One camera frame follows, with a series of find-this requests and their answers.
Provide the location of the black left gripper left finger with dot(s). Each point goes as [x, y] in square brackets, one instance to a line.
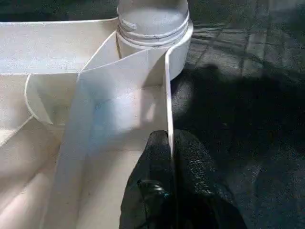
[147, 190]

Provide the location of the white plastic table top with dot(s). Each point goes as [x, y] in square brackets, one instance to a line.
[47, 47]

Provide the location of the white plastic table leg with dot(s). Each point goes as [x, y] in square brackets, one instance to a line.
[152, 19]

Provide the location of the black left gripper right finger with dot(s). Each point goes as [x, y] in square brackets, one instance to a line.
[202, 190]

